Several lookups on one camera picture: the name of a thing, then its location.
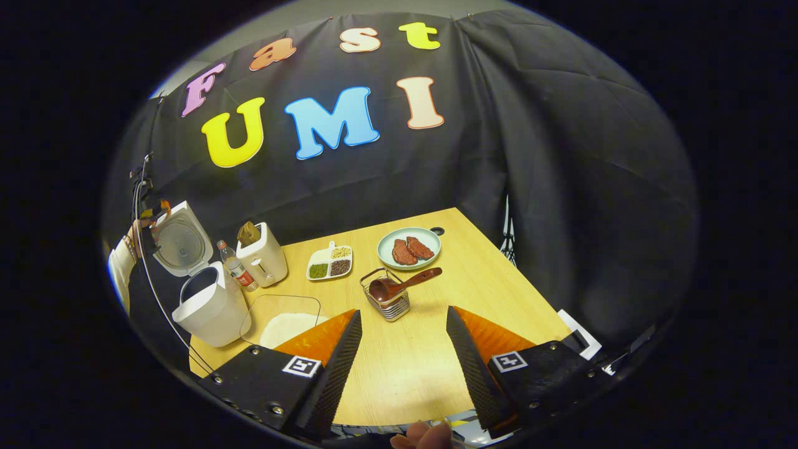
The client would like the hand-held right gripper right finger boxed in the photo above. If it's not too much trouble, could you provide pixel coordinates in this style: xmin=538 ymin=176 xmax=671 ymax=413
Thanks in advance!
xmin=446 ymin=306 xmax=615 ymax=439

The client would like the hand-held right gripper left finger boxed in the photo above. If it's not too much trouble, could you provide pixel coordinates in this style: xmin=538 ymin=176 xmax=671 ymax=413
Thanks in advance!
xmin=199 ymin=309 xmax=363 ymax=440

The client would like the clear container of rice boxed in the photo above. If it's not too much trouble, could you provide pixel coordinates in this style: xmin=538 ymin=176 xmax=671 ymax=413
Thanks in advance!
xmin=240 ymin=294 xmax=325 ymax=349

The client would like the metal wire chopstick holder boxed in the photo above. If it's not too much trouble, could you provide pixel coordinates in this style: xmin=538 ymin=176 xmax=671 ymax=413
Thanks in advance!
xmin=360 ymin=268 xmax=411 ymax=322

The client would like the brown wooden spoon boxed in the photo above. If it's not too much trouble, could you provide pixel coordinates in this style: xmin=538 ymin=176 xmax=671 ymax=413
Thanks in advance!
xmin=369 ymin=267 xmax=443 ymax=304

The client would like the white rice cooker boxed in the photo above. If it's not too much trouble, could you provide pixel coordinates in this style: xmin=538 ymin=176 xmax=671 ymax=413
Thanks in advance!
xmin=151 ymin=200 xmax=252 ymax=348

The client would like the clear bottle red label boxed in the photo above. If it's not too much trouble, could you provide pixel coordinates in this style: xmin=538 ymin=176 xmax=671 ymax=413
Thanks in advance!
xmin=216 ymin=240 xmax=259 ymax=292

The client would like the white box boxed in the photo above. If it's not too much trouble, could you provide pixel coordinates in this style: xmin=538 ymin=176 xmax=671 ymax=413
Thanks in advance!
xmin=557 ymin=309 xmax=602 ymax=361

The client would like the white toaster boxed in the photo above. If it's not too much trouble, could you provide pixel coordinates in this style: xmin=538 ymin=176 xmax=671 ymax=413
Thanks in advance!
xmin=236 ymin=223 xmax=289 ymax=288

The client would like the white divided grain dish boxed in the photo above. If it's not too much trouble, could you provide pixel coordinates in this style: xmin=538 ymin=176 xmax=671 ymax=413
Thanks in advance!
xmin=305 ymin=241 xmax=353 ymax=281

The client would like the pale green plate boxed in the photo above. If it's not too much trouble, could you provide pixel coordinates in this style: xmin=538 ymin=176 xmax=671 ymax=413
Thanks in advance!
xmin=377 ymin=227 xmax=442 ymax=271

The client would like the white metal stand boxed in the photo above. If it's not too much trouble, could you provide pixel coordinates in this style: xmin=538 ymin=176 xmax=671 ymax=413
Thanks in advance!
xmin=501 ymin=195 xmax=518 ymax=266

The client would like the black backdrop cloth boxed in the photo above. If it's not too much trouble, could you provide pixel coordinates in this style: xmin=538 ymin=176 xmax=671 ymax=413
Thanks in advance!
xmin=103 ymin=9 xmax=699 ymax=375

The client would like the bundle of cables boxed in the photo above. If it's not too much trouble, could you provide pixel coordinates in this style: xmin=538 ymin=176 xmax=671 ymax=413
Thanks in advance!
xmin=337 ymin=412 xmax=490 ymax=449

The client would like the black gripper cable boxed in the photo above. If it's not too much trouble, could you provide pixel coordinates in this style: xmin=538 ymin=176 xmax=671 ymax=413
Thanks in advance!
xmin=131 ymin=156 xmax=214 ymax=376

